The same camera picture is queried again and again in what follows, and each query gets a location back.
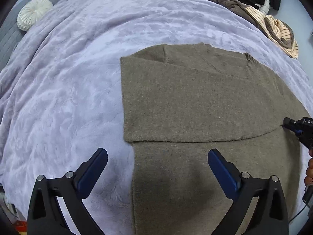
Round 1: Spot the round white pleated cushion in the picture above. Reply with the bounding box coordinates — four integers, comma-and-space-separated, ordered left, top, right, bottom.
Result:
16, 0, 53, 32

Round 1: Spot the olive brown knit sweater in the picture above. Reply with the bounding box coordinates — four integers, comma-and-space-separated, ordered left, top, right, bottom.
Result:
121, 43, 308, 234

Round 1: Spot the brown striped clothes pile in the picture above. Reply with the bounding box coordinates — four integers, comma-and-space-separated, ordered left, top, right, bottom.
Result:
207, 0, 299, 60

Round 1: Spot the lavender plush bed blanket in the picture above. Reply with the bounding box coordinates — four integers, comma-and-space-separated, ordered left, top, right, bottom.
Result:
1, 0, 312, 234

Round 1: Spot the person's right hand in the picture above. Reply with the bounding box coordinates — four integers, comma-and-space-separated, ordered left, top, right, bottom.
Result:
304, 149, 313, 186

